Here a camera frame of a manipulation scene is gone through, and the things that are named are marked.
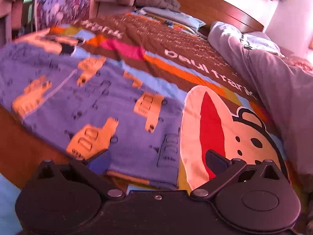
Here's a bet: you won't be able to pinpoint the blue dotted curtain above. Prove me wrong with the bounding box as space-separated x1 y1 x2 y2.
34 0 91 30

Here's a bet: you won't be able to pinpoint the blue patterned children's pants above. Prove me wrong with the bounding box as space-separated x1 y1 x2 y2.
1 42 183 189

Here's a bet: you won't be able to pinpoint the grey lilac blanket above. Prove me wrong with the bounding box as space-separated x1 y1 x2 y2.
208 21 312 176

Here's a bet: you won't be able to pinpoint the light blue pillow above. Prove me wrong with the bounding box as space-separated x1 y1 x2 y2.
139 6 206 31

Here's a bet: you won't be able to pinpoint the dark wooden headboard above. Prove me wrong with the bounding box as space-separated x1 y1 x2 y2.
177 0 264 33

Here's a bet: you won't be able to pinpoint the colourful monkey print bedsheet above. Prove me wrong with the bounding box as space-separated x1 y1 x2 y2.
0 12 313 235

